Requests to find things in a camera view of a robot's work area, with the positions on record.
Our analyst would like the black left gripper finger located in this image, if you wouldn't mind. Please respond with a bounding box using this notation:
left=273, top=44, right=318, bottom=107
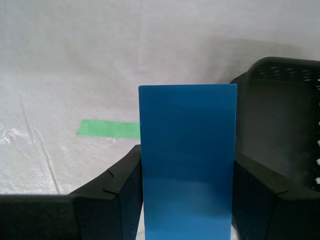
left=0, top=144, right=145, bottom=240
left=230, top=159, right=320, bottom=240

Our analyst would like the blue rectangular block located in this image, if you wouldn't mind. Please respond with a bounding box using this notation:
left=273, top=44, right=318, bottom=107
left=138, top=84, right=238, bottom=240

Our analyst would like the black perforated plastic basket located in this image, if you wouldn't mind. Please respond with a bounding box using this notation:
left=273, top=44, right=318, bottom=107
left=229, top=56, right=320, bottom=194

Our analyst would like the long green tape strip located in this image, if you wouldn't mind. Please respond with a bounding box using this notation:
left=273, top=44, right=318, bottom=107
left=76, top=119, right=142, bottom=140

